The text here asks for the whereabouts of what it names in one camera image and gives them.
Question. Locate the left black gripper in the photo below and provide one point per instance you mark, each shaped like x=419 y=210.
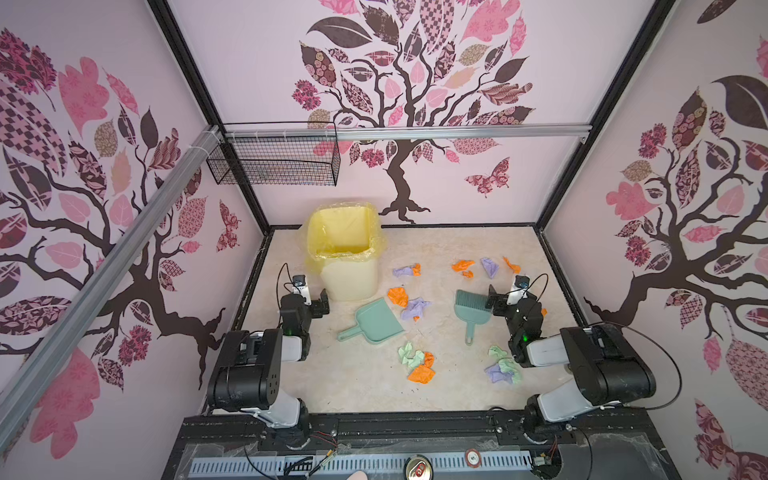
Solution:
x=320 y=306

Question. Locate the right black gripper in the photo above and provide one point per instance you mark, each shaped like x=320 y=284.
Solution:
x=501 y=302

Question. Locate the green hand brush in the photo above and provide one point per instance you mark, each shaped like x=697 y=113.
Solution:
x=472 y=309

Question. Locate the purple paper scrap back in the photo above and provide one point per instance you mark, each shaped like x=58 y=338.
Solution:
x=490 y=267

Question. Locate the purple paper scrap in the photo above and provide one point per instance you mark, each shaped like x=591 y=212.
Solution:
x=414 y=310
x=490 y=267
x=496 y=374

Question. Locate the small orange scrap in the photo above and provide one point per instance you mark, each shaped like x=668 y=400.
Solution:
x=514 y=267

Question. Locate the orange paper scrap back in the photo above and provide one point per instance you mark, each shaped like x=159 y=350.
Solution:
x=464 y=268

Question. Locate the orange paper scrap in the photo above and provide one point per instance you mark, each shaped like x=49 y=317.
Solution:
x=464 y=268
x=423 y=373
x=398 y=296

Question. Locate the green plastic dustpan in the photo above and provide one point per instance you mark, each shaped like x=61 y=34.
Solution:
x=375 y=321

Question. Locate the purple orange scrap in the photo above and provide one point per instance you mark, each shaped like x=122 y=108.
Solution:
x=413 y=270

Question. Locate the green paper scrap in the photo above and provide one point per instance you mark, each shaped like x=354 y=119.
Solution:
x=505 y=360
x=410 y=357

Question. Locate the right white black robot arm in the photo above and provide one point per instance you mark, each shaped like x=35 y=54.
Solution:
x=606 y=370

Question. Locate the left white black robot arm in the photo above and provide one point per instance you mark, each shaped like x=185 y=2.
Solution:
x=247 y=374

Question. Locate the cream trash bin yellow bag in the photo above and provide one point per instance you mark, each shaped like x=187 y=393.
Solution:
x=343 y=245

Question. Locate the red white round sticker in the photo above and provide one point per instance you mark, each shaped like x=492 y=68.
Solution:
x=473 y=458

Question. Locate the metal can top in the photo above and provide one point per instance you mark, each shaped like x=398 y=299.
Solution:
x=418 y=467

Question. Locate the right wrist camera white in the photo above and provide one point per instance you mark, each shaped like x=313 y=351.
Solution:
x=518 y=290

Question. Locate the black wire basket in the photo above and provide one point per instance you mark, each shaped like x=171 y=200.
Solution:
x=277 y=153

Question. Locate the grey slotted cable duct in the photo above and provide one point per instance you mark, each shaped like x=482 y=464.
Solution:
x=382 y=465

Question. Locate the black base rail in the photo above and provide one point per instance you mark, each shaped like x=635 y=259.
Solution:
x=610 y=444

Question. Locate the aluminium rail back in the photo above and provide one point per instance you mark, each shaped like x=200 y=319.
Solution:
x=420 y=132

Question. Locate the aluminium rail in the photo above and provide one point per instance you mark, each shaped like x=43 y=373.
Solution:
x=420 y=132
x=37 y=373

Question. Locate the aluminium rail left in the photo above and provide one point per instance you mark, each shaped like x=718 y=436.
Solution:
x=37 y=373

